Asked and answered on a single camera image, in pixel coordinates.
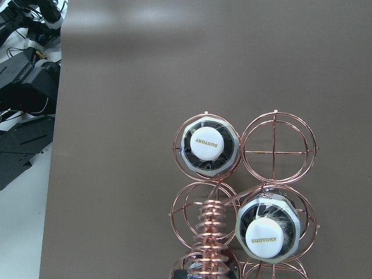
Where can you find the black equipment pile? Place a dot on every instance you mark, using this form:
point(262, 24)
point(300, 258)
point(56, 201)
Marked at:
point(30, 33)

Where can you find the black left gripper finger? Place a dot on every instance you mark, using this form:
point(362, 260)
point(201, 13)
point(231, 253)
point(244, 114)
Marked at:
point(179, 274)

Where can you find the tea bottle white cap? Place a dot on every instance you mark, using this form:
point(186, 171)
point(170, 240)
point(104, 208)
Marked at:
point(210, 146)
point(268, 227)

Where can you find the near tea bottle white cap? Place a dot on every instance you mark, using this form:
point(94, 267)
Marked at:
point(268, 227)

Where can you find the copper wire bottle rack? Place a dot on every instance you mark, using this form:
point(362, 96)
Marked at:
point(276, 150)

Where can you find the far tea bottle white cap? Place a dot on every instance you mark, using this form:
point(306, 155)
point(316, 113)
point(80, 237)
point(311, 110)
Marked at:
point(210, 146)

